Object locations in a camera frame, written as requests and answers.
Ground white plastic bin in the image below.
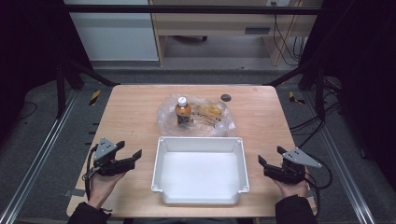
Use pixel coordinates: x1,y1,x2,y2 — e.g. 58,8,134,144
150,135,250,206

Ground black floor cables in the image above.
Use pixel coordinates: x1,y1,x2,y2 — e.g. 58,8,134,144
289,102,343,149

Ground aluminium floor rail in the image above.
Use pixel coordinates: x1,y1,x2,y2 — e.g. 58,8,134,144
302,90,377,224
0,89,79,224

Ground person's right hand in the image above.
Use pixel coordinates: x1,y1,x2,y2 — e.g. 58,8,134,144
274,175,311,199

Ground hanging black desk cables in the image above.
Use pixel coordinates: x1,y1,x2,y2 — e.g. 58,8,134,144
272,1,308,67

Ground light wooden desk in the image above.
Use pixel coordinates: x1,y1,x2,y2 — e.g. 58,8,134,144
148,0,324,67

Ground thin black floor cable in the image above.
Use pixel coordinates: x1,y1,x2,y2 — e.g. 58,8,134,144
16,101,38,121

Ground orange drink bottle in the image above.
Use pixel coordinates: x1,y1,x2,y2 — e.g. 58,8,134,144
174,95,192,126

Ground white cabinet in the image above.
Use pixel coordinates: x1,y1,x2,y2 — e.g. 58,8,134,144
63,0,160,63

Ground clear plastic bag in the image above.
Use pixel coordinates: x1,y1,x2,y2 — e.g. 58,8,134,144
156,93,237,138

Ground person's left hand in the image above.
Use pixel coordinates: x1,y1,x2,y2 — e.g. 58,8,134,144
88,170,127,210

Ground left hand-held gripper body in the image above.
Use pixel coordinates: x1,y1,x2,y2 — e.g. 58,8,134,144
91,137,135,177

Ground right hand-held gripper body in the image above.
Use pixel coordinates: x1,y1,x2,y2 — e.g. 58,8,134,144
263,147,323,186

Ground yellow snack packet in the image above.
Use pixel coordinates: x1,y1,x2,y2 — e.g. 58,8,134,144
193,103,227,127

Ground grey tape strip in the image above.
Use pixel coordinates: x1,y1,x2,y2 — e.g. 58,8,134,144
63,188,86,198

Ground right hand-held gripper cable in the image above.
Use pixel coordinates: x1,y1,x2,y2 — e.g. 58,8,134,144
304,153,333,217

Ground dark curtain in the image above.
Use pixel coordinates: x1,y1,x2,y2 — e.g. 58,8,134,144
298,0,396,183
0,0,94,141

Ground black horizontal frame bar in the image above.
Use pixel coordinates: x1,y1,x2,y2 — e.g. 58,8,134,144
61,4,324,16

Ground black metal stand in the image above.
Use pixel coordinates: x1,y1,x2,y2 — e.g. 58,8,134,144
263,60,329,121
55,57,121,119

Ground left hand-held gripper cable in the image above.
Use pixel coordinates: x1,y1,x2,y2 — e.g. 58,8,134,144
81,144,100,201

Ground yellow black floor tape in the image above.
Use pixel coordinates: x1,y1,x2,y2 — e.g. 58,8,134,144
89,90,103,107
288,91,306,106

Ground hand-held gripper cable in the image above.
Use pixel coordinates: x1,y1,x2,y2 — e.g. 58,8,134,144
304,153,333,217
81,144,100,201

